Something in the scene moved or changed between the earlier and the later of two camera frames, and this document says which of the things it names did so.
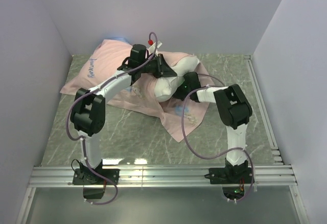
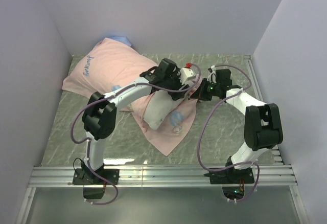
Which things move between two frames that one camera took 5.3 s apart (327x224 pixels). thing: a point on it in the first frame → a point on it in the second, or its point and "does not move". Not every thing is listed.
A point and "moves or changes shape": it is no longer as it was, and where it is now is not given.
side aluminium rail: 276,155 does not move
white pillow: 165,87 moves or changes shape
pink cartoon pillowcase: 180,117 moves or changes shape
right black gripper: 178,94 → 199,94
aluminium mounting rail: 161,175 does not move
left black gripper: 163,69 → 177,95
